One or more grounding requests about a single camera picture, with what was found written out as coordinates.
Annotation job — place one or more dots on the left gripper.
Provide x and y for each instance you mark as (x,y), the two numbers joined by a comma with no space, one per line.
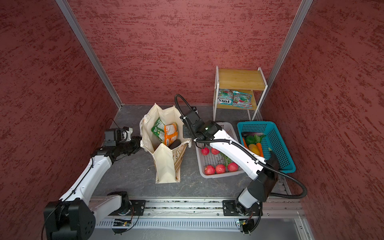
(136,140)

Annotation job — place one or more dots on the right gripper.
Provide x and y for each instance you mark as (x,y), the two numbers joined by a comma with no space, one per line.
(187,133)

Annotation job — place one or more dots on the purple eggplant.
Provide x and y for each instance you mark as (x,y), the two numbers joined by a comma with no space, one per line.
(175,144)

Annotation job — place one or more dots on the orange Fox's candy bag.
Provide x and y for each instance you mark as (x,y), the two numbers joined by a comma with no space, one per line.
(171,134)

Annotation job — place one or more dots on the green Fox's candy bag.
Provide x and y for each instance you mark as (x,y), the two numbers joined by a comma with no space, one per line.
(158,130)

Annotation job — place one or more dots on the cream canvas tote bag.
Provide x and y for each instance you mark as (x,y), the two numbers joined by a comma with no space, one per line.
(167,161)

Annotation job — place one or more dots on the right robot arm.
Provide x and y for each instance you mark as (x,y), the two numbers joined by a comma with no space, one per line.
(262,172)

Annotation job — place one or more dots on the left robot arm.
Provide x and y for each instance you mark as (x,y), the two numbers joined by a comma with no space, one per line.
(75,215)

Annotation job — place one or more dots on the red-green Fox's candy bag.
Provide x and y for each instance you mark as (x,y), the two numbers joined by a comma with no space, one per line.
(242,100)

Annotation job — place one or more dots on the red apple middle left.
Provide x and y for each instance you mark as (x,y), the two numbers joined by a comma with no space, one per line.
(205,151)

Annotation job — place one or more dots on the red apple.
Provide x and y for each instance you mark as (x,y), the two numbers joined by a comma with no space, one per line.
(220,169)
(205,151)
(233,167)
(209,170)
(214,151)

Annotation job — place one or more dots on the white plastic basket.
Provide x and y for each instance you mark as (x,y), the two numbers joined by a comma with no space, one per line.
(213,160)

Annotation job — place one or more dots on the red apple front left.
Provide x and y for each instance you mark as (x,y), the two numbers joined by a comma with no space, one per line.
(209,170)

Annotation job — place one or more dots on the green leafy sprig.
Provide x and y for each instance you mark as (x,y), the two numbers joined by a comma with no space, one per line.
(226,160)

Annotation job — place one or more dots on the red apple front middle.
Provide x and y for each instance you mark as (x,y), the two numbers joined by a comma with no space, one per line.
(220,169)

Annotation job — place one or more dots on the red apple front right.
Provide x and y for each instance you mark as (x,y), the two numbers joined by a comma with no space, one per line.
(233,167)

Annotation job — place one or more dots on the green bell pepper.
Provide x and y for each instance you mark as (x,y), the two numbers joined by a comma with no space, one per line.
(250,140)

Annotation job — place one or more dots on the yellow bell pepper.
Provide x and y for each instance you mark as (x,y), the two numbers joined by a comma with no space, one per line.
(254,149)

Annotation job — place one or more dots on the orange carrot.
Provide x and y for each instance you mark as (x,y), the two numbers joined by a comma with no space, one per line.
(259,145)

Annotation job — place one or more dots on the teal plastic basket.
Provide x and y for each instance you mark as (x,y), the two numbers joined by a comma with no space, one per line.
(272,140)

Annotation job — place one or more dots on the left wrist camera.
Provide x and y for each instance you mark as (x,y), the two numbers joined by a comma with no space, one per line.
(126,134)

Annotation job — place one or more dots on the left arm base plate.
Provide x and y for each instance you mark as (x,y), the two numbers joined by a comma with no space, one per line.
(132,208)

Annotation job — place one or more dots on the aluminium mounting rail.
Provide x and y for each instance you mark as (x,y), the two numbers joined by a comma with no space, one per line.
(201,208)

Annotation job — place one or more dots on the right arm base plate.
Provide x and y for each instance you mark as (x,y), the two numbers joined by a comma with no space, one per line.
(234,208)

